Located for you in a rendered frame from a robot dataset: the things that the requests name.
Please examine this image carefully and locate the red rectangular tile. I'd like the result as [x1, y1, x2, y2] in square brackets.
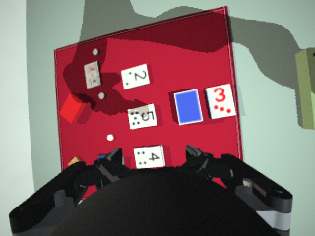
[59, 92, 87, 123]

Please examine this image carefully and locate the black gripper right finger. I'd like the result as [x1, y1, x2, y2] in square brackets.
[172, 145, 293, 236]

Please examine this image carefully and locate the dark red cloth mat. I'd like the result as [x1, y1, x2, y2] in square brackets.
[56, 11, 238, 169]

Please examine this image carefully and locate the dark red fabric mat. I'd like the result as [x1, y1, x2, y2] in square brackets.
[54, 6, 243, 171]

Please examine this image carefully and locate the off-white round disc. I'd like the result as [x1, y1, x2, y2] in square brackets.
[107, 134, 113, 141]

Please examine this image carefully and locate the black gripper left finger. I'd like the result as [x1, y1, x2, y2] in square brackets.
[9, 148, 141, 236]

